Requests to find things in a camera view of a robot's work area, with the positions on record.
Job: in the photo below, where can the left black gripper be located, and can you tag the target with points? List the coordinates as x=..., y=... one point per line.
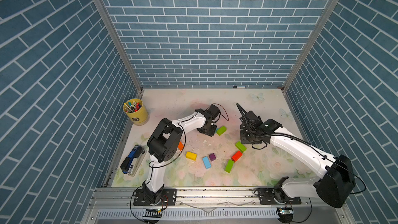
x=211, y=132

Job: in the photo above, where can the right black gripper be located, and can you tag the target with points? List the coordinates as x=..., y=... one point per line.
x=242, y=131

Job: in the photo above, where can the green block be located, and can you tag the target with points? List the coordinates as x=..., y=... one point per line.
x=229, y=166
x=242, y=148
x=220, y=131

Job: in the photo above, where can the yellow block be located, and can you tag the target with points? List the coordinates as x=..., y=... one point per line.
x=191, y=155

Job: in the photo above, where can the orange block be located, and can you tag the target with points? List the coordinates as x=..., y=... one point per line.
x=180, y=146

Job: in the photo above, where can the light blue block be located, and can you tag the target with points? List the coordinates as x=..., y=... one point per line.
x=206, y=162

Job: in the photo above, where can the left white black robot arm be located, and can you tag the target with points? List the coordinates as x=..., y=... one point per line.
x=163, y=144

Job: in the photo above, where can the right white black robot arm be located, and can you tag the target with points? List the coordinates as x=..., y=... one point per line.
x=334, y=180

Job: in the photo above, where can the red block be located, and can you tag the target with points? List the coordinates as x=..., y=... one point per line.
x=236, y=156

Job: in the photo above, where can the purple cube block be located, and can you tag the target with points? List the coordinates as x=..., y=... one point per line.
x=212, y=157

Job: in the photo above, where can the floral table mat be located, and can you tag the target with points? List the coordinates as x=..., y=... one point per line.
x=259, y=166

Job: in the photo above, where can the yellow pen cup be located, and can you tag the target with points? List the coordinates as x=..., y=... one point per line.
x=136, y=111

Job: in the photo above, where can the blue black stapler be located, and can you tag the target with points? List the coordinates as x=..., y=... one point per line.
x=132, y=162

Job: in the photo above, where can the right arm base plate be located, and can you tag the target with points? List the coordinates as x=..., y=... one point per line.
x=266, y=197

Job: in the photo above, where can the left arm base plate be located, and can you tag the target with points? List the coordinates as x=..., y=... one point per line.
x=168, y=195

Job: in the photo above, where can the aluminium front rail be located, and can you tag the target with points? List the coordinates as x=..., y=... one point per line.
x=209, y=205

